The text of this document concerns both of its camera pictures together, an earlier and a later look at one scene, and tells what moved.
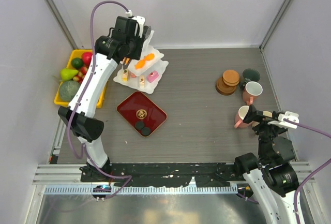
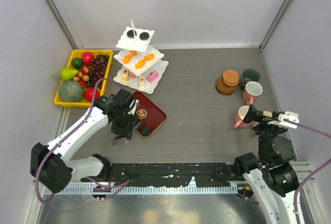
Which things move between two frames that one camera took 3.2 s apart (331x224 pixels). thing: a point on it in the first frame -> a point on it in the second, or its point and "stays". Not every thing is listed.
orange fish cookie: [140, 64] stays
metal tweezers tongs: [125, 60] -> [115, 140]
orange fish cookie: [149, 57] stays
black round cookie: [146, 131] stays
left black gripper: [137, 54] -> [126, 130]
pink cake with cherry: [152, 76] stays
